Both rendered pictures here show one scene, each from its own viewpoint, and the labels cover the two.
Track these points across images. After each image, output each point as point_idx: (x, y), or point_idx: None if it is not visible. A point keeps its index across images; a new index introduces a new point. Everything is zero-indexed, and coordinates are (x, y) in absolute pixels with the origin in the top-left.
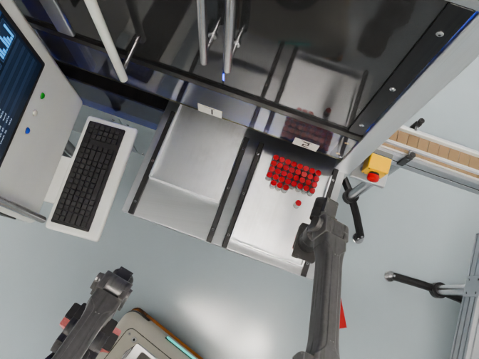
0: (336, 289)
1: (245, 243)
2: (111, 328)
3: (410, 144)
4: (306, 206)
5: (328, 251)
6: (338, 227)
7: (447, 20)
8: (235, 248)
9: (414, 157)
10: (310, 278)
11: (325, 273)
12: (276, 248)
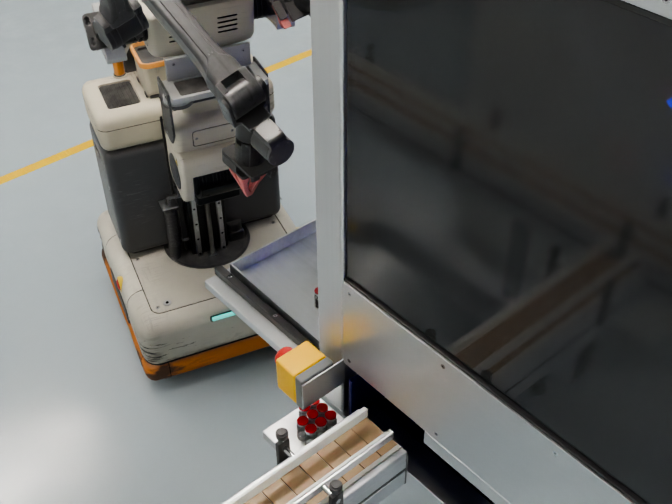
0: (178, 18)
1: (307, 237)
2: (291, 10)
3: (306, 485)
4: (308, 317)
5: (219, 48)
6: (238, 87)
7: None
8: None
9: (276, 432)
10: (208, 279)
11: (200, 24)
12: (276, 263)
